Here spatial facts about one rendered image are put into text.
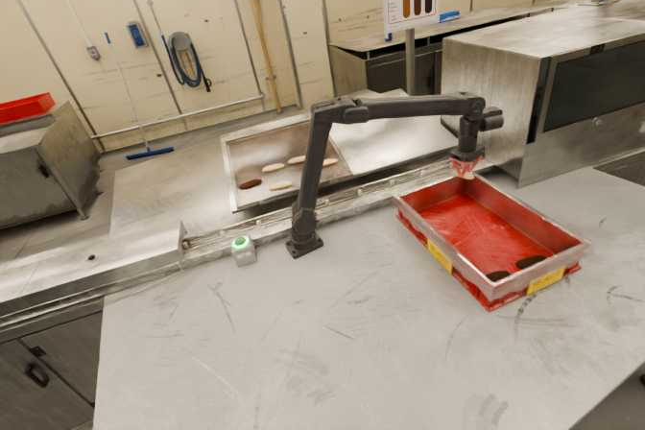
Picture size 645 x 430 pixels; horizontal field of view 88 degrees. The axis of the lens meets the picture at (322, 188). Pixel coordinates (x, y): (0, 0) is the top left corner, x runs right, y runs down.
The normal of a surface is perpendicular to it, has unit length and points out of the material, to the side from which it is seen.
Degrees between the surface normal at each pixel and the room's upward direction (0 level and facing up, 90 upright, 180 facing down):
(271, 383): 0
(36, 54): 90
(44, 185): 90
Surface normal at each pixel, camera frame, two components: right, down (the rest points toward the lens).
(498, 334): -0.16, -0.83
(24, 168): 0.28, 0.49
